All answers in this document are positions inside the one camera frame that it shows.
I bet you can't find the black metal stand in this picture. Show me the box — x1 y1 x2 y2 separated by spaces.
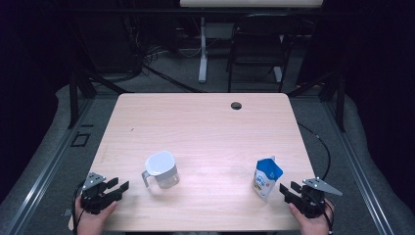
68 68 131 129
287 70 346 133

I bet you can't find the person's right hand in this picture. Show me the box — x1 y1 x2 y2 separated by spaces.
288 199 336 235

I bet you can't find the thin black floor cable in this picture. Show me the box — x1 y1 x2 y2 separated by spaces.
297 121 332 181

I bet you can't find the white desk leg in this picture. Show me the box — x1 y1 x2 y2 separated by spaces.
273 33 284 83
198 17 208 84

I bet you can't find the aluminium floor rail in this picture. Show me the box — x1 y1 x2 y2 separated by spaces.
321 97 394 235
6 97 96 235

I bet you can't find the thick black floor cable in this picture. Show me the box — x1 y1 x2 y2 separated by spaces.
141 63 204 94

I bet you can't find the blue and white milk carton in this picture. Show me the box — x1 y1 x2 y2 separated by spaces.
253 156 284 203

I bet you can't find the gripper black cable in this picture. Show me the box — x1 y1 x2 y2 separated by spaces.
311 192 335 235
71 180 86 235

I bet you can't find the tangle of background cables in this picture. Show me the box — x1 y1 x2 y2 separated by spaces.
123 16 165 67

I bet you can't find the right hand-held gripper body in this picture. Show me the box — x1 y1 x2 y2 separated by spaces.
295 176 344 219

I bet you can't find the black folding chair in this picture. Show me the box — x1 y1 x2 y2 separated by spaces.
226 13 302 93

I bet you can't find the person's left hand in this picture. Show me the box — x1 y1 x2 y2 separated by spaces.
73 195 118 235

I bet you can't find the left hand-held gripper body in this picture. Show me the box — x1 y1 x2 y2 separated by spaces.
79 171 115 215

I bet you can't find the clear cup with white lid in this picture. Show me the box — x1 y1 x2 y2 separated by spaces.
141 150 180 190

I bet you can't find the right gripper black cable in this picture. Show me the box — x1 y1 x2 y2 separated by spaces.
311 192 335 235

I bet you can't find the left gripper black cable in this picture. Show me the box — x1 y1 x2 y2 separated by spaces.
71 180 86 235

